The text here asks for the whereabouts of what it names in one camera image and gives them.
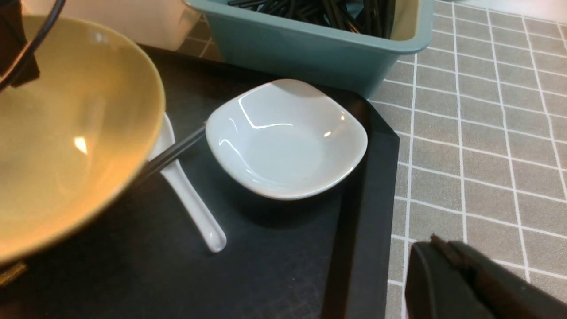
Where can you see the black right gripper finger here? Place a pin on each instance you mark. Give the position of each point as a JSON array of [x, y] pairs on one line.
[[452, 280]]

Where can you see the white square sauce dish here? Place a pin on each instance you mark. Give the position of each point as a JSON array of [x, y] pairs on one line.
[[286, 140]]

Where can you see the black chopstick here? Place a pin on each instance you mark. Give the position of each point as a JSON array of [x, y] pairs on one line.
[[169, 155]]

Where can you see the white ceramic soup spoon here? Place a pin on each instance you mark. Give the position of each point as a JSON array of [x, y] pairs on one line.
[[174, 174]]

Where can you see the yellow noodle bowl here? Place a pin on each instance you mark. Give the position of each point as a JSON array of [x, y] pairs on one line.
[[72, 140]]

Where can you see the black plastic serving tray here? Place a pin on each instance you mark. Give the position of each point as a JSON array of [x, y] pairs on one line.
[[324, 257]]

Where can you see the pile of black chopsticks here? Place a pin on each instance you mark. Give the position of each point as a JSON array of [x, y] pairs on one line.
[[368, 17]]

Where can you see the teal chopstick bin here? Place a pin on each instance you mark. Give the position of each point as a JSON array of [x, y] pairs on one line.
[[313, 53]]

